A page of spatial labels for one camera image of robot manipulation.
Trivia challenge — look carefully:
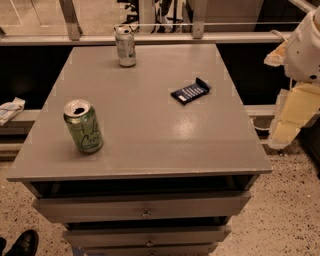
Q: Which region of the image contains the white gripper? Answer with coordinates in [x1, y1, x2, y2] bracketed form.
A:
[264, 7, 320, 149]

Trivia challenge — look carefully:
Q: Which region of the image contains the green soda can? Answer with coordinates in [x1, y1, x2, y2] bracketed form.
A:
[63, 99, 103, 154]

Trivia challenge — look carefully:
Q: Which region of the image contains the white 7up can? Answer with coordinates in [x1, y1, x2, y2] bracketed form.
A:
[115, 25, 136, 67]

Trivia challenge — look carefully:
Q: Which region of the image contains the dark blue snack bar wrapper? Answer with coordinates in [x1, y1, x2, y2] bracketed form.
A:
[171, 78, 211, 105]

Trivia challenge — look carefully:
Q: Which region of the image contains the grey drawer cabinet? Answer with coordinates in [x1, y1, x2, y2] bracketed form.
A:
[6, 43, 273, 256]

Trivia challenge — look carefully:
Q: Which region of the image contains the middle grey drawer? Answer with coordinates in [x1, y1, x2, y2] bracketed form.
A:
[63, 226, 231, 248]

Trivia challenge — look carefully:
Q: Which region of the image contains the grey drawer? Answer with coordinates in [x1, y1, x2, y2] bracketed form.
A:
[63, 226, 231, 248]
[33, 191, 251, 223]
[80, 244, 217, 256]

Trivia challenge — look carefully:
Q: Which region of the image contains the bottom grey drawer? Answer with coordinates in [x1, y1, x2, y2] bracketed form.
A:
[80, 244, 217, 256]

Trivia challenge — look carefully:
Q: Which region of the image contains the top grey drawer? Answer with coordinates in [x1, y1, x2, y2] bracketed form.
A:
[33, 191, 251, 223]

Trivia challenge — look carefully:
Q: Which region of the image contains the white folded cloth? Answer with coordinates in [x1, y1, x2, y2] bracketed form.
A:
[0, 97, 25, 126]

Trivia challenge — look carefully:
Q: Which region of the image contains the black shoe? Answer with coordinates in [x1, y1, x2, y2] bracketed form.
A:
[4, 229, 39, 256]

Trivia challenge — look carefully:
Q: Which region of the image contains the metal railing frame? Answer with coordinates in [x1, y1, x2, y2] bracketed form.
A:
[0, 0, 320, 47]

